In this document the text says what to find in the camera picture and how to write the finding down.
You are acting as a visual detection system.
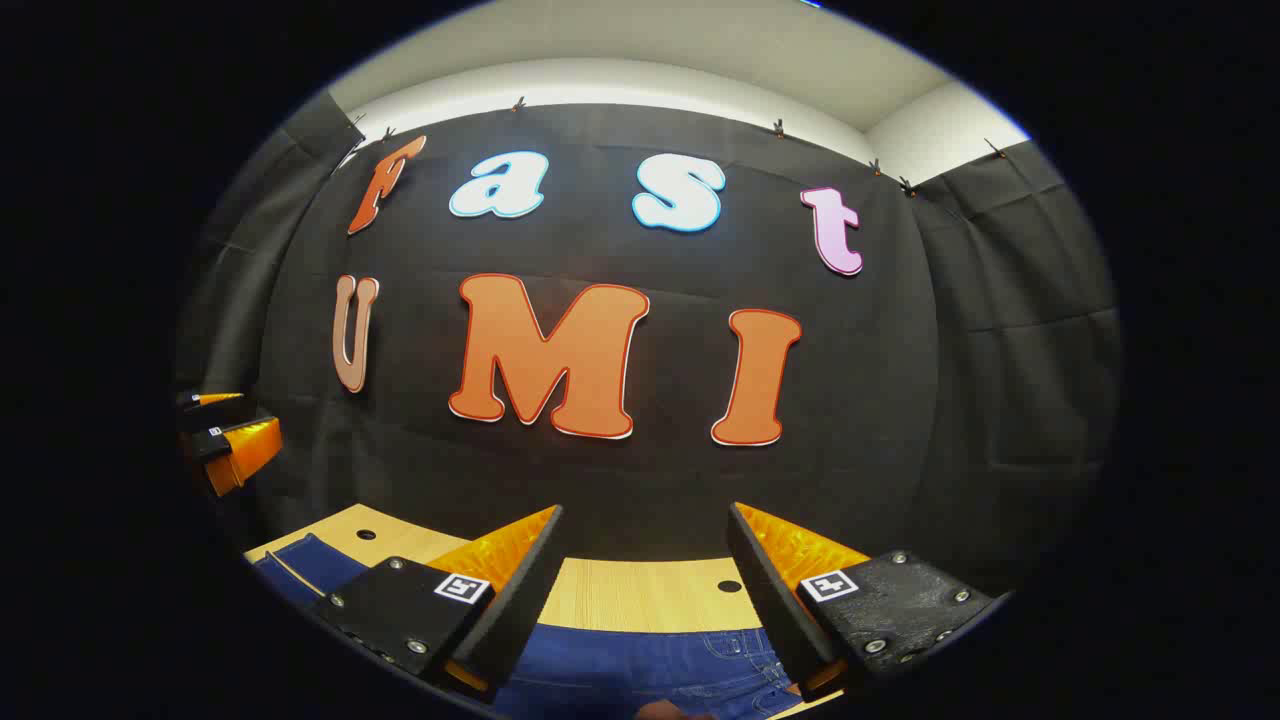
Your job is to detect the blue jeans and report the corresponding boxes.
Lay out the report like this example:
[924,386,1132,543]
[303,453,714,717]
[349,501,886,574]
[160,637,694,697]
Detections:
[250,533,801,720]

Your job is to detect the black backdrop cloth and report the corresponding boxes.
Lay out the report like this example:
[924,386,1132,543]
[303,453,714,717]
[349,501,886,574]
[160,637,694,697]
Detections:
[175,90,1126,601]

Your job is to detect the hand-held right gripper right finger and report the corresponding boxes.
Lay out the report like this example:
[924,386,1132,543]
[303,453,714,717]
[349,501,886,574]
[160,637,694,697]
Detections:
[726,501,1009,703]

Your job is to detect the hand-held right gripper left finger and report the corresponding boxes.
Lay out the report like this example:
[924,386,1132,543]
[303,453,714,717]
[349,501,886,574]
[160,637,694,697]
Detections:
[313,504,566,704]

